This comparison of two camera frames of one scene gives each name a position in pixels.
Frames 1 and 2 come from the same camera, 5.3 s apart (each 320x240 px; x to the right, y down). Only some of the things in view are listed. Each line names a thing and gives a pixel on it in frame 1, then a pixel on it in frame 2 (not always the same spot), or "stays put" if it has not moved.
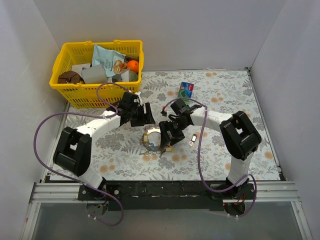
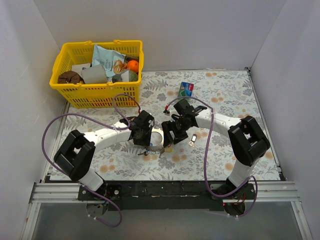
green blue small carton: (185, 91) stays put
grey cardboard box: (95, 74) stays put
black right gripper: (171, 130) stays put
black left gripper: (136, 116) to (144, 136)
